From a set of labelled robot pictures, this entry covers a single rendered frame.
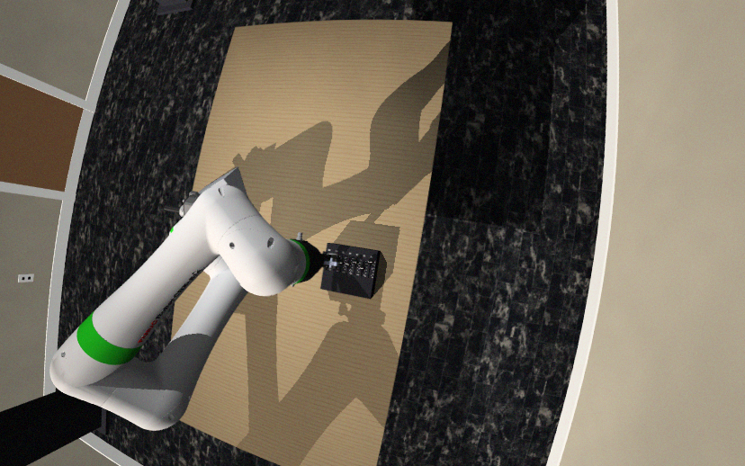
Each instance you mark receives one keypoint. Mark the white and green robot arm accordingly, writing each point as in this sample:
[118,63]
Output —
[222,234]

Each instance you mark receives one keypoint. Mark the black lighting desk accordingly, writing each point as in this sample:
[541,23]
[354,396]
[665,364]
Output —
[357,274]

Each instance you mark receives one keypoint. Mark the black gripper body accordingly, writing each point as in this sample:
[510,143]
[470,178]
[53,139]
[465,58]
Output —
[322,259]

